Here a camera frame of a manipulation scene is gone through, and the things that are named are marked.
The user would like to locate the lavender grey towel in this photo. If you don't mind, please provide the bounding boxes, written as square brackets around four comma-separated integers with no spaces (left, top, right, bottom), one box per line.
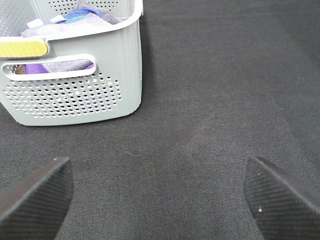
[20,0,128,38]

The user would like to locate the grey perforated laundry basket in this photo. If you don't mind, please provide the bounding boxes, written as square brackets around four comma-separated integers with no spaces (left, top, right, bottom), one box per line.
[0,0,143,126]

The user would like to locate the purple towel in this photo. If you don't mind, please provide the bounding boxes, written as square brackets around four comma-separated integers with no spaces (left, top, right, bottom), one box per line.
[24,62,95,74]

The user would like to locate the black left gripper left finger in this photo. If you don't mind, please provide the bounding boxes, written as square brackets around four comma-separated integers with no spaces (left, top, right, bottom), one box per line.
[0,157,74,240]

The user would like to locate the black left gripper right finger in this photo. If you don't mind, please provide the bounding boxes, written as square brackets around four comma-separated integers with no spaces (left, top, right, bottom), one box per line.
[243,156,320,240]

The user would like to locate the black table mat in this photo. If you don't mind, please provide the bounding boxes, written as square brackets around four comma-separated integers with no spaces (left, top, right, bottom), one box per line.
[0,0,320,240]

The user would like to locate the blue towel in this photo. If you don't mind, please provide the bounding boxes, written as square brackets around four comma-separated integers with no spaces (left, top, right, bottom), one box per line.
[54,8,102,24]

